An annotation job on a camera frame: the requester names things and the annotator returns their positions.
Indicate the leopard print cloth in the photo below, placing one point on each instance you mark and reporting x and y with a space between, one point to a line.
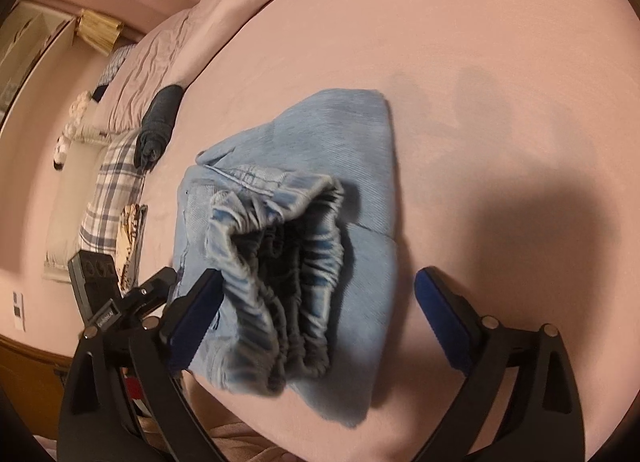
131 242

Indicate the plaid checked cloth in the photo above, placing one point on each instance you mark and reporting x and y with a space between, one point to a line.
112 192

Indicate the tan straw bundle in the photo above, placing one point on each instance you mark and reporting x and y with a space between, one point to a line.
100 31

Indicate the white lace-trimmed cloth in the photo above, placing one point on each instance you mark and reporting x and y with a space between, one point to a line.
60 222

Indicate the pink duvet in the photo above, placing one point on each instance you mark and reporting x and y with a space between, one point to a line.
200 21

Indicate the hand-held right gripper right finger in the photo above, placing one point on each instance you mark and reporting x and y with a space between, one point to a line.
444 322

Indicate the pink bed sheet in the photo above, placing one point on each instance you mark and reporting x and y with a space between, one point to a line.
500 91

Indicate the dark striped cloth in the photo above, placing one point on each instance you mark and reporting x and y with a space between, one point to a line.
116 66

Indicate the light blue denim pants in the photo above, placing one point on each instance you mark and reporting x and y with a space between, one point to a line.
320 151

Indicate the white plush toy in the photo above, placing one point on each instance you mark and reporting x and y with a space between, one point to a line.
75 114

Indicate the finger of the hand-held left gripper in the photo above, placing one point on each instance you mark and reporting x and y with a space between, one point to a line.
150 289

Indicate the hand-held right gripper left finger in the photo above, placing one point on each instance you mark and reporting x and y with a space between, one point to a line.
199 324

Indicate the dark rolled cloth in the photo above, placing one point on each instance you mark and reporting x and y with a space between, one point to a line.
155 126

